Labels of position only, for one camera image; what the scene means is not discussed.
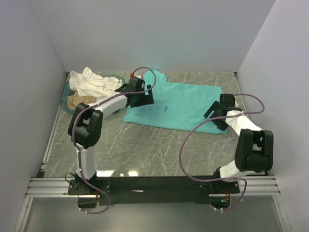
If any teal t shirt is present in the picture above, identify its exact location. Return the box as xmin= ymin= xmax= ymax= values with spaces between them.
xmin=123 ymin=70 xmax=222 ymax=131

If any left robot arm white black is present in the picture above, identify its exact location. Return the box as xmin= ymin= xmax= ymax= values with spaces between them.
xmin=68 ymin=76 xmax=155 ymax=194

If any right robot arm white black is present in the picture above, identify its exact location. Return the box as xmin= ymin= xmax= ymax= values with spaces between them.
xmin=204 ymin=94 xmax=274 ymax=193

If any white t shirt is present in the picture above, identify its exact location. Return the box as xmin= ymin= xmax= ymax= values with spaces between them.
xmin=69 ymin=67 xmax=122 ymax=102

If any beige t shirt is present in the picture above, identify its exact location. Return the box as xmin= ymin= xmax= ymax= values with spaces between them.
xmin=67 ymin=93 xmax=97 ymax=110

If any teal plastic basket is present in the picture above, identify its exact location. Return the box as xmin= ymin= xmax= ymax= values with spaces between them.
xmin=60 ymin=75 xmax=126 ymax=114

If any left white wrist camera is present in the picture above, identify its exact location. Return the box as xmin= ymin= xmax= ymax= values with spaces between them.
xmin=130 ymin=72 xmax=143 ymax=79

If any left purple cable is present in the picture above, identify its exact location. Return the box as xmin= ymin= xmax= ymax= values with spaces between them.
xmin=70 ymin=66 xmax=157 ymax=215

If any purple cable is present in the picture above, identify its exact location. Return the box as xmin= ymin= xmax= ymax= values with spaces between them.
xmin=180 ymin=93 xmax=266 ymax=212
xmin=70 ymin=66 xmax=157 ymax=215

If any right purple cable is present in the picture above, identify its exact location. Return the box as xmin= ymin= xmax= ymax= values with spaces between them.
xmin=180 ymin=93 xmax=266 ymax=212

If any aluminium frame rail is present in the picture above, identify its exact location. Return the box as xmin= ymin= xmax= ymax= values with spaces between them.
xmin=16 ymin=110 xmax=289 ymax=232

